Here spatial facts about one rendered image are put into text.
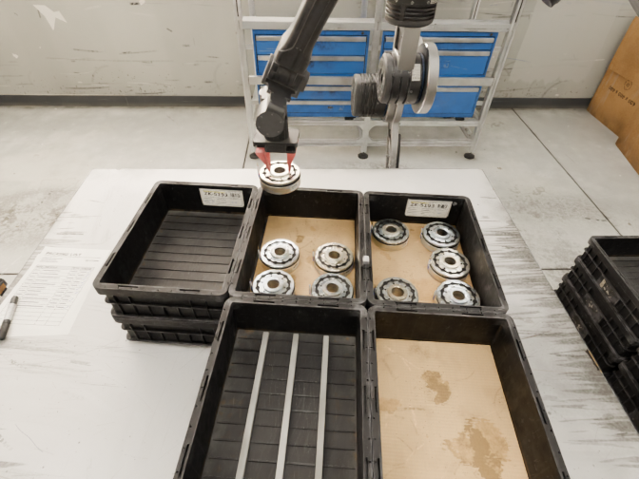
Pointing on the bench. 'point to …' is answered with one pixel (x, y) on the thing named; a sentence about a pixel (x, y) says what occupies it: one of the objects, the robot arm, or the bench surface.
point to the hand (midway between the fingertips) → (279, 167)
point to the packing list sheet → (52, 291)
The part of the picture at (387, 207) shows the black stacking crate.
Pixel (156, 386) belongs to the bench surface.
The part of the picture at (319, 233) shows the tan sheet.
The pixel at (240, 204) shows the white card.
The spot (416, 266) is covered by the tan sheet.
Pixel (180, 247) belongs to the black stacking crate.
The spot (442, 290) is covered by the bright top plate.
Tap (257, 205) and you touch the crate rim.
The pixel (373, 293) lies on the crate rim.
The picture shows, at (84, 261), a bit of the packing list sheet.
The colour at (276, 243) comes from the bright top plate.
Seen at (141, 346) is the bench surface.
